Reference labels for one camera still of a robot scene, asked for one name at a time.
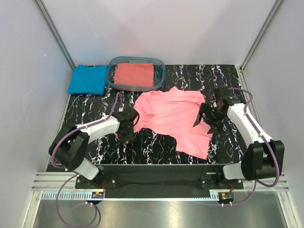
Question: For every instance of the aluminium frame post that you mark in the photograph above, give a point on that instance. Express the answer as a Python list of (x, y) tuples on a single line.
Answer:
[(270, 17), (51, 26)]

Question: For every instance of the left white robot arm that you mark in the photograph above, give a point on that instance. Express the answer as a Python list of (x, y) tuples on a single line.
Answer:
[(70, 144)]

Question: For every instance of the clear blue plastic bin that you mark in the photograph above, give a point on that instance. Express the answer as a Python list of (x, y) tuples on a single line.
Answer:
[(159, 73)]

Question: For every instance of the left aluminium frame post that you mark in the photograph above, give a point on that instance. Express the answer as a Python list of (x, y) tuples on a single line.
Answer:
[(51, 26)]

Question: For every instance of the folded blue t shirt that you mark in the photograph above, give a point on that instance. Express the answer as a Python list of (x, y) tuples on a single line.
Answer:
[(88, 80)]

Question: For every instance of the pink t shirt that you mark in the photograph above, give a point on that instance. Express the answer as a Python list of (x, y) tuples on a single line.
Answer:
[(174, 113)]

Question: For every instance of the aluminium rail front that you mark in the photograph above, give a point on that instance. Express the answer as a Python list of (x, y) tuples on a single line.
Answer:
[(63, 186)]

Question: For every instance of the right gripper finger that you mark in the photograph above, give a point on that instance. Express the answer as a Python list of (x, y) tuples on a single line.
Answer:
[(198, 119), (214, 130)]

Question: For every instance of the right small connector board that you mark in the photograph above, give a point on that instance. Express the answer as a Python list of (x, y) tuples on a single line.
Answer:
[(227, 196)]

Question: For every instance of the small connector board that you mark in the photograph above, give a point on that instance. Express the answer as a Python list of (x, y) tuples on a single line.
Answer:
[(227, 196), (98, 195)]

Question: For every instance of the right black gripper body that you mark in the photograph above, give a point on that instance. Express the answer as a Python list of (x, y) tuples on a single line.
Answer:
[(213, 117)]

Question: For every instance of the right aluminium frame post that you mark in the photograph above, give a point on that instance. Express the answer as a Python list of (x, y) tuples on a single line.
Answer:
[(270, 17)]

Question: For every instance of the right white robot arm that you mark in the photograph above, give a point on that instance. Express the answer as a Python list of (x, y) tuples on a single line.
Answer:
[(263, 159)]

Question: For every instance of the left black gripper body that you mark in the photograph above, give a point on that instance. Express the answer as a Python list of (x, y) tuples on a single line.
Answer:
[(128, 135)]

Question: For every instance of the left small connector board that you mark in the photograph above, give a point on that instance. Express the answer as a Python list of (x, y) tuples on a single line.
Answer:
[(98, 195)]

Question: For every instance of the folded coral red t shirt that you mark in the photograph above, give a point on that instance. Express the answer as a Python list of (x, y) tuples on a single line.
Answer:
[(134, 74)]

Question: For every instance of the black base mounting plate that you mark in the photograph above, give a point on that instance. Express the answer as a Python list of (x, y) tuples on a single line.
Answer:
[(157, 182)]

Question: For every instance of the black marble pattern mat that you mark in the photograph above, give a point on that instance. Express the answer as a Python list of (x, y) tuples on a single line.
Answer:
[(148, 147)]

